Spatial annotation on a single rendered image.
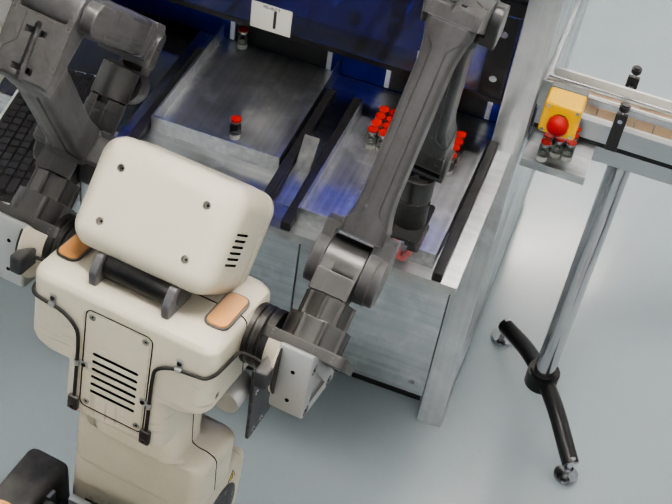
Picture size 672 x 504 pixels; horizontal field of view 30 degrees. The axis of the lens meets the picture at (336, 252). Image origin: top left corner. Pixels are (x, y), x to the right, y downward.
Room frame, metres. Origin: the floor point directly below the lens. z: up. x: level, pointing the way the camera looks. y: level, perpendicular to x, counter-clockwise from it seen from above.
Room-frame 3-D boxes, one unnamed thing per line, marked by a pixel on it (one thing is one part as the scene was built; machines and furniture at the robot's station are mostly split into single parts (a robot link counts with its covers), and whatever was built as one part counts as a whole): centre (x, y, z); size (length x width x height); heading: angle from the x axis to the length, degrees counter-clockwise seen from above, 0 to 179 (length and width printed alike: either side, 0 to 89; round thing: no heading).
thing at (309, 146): (1.74, 0.10, 0.91); 0.14 x 0.03 x 0.06; 166
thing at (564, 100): (1.93, -0.38, 0.99); 0.08 x 0.07 x 0.07; 167
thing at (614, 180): (2.04, -0.55, 0.46); 0.09 x 0.09 x 0.77; 77
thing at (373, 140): (1.85, -0.11, 0.90); 0.18 x 0.02 x 0.05; 76
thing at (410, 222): (1.56, -0.11, 1.02); 0.10 x 0.07 x 0.07; 166
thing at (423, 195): (1.57, -0.11, 1.08); 0.07 x 0.06 x 0.07; 164
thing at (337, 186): (1.76, -0.09, 0.90); 0.34 x 0.26 x 0.04; 166
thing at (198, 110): (1.95, 0.22, 0.90); 0.34 x 0.26 x 0.04; 167
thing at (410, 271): (1.84, 0.07, 0.87); 0.70 x 0.48 x 0.02; 77
